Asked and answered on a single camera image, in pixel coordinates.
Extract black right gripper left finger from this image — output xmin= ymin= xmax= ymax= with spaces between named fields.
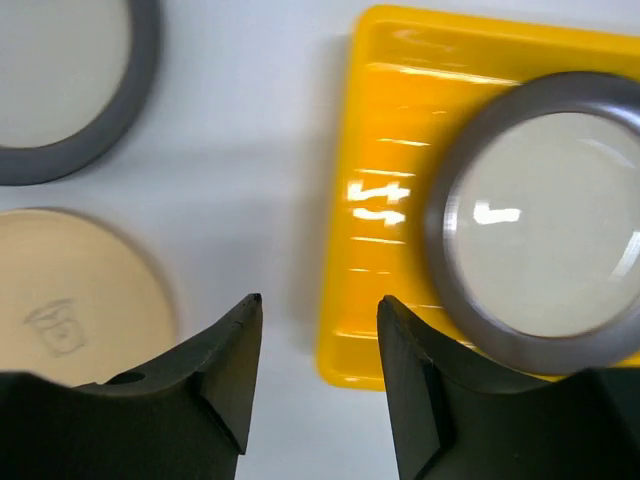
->
xmin=1 ymin=293 xmax=263 ymax=479

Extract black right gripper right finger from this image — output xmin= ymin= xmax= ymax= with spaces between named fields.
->
xmin=377 ymin=296 xmax=639 ymax=479

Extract small beige bear plate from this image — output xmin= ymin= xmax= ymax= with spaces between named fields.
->
xmin=1 ymin=208 xmax=179 ymax=386

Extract dark rimmed grey plate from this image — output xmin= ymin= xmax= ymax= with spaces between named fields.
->
xmin=1 ymin=1 xmax=163 ymax=186
xmin=423 ymin=71 xmax=639 ymax=375

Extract yellow plastic bin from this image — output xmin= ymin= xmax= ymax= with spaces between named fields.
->
xmin=316 ymin=5 xmax=639 ymax=390

